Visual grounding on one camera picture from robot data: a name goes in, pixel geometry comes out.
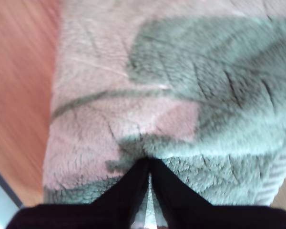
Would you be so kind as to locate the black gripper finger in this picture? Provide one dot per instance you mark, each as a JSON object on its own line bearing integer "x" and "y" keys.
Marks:
{"x": 174, "y": 202}
{"x": 126, "y": 202}

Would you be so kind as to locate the white and mint tea towel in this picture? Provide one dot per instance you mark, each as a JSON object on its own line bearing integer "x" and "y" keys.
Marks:
{"x": 181, "y": 83}

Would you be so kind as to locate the pale blue edged white panel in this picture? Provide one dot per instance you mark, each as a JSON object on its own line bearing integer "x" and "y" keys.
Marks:
{"x": 0, "y": 198}

